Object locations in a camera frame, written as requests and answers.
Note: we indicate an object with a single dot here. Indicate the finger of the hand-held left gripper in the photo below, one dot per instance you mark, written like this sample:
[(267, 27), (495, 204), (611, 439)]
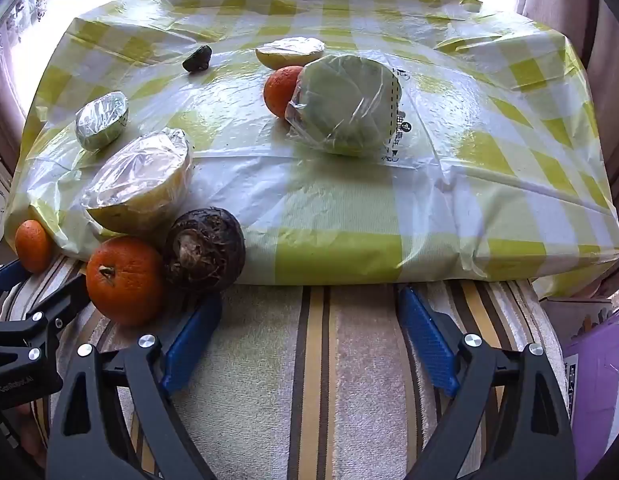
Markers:
[(59, 300), (10, 273)]

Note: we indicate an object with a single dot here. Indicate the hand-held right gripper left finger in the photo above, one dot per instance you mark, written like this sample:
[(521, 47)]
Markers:
[(189, 345)]

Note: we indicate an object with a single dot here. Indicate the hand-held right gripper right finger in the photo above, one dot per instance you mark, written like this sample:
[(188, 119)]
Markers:
[(429, 340)]

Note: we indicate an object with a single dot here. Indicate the small orange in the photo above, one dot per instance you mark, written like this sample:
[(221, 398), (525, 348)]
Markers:
[(33, 247)]

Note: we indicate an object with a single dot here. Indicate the large orange with stem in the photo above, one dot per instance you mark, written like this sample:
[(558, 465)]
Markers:
[(124, 282)]

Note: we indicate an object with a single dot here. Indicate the dark brown taro root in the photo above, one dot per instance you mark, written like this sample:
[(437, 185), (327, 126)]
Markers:
[(207, 250)]

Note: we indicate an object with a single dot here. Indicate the purple cardboard box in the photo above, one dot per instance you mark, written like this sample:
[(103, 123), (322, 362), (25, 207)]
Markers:
[(599, 370)]

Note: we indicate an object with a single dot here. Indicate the bagged green cabbage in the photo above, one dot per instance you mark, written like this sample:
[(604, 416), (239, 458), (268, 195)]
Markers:
[(344, 105)]

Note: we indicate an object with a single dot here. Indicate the round orange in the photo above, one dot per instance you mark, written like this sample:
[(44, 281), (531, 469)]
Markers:
[(279, 92)]

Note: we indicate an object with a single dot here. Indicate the striped towel blanket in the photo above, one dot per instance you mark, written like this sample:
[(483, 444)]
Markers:
[(309, 385)]

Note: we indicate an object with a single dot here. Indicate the large wrapped pomelo half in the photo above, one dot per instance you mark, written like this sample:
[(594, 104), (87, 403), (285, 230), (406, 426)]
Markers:
[(139, 185)]

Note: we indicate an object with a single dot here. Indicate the small wrapped green fruit half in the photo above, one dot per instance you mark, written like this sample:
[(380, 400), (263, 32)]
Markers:
[(100, 120)]

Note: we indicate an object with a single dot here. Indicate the yellow checked plastic-wrapped bedding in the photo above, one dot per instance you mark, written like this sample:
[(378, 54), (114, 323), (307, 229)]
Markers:
[(464, 160)]

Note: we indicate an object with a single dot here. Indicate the small dark avocado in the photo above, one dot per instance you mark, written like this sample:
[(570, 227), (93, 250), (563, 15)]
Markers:
[(197, 59)]

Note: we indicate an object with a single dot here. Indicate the flat wrapped yellow fruit half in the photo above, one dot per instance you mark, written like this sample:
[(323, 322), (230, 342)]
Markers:
[(289, 52)]

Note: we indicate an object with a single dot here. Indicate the beige curtain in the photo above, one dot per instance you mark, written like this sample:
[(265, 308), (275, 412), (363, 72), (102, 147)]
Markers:
[(574, 5)]

